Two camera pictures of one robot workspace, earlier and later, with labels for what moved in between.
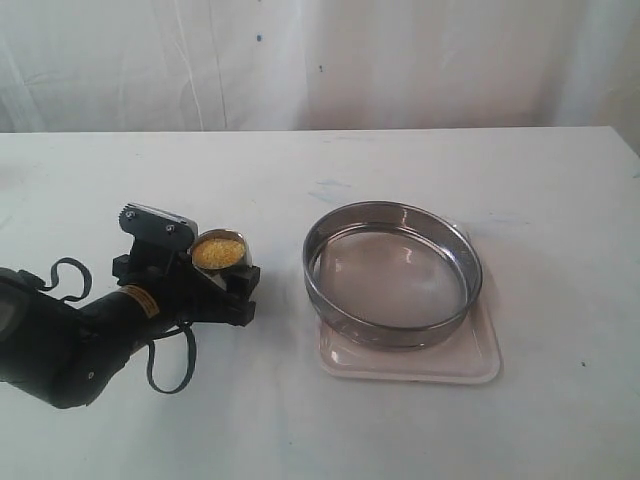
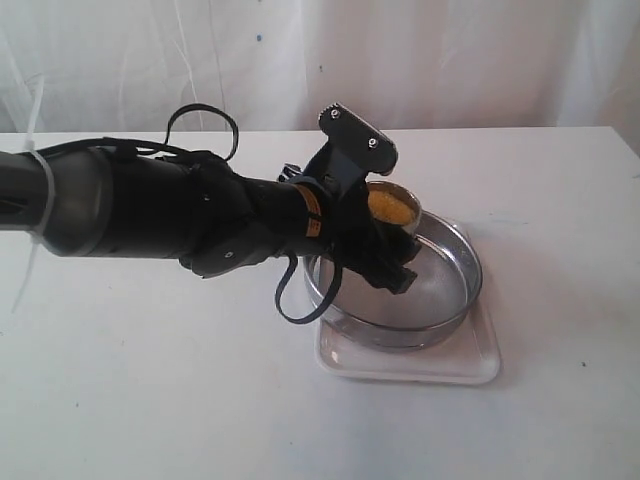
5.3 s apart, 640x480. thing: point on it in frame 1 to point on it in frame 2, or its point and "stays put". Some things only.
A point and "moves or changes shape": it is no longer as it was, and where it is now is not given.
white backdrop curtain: [226, 65] stays put
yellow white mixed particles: [217, 252] moves or changes shape
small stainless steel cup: [216, 251] moves or changes shape
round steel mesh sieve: [389, 275] stays put
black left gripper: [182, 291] to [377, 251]
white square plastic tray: [471, 354] stays put
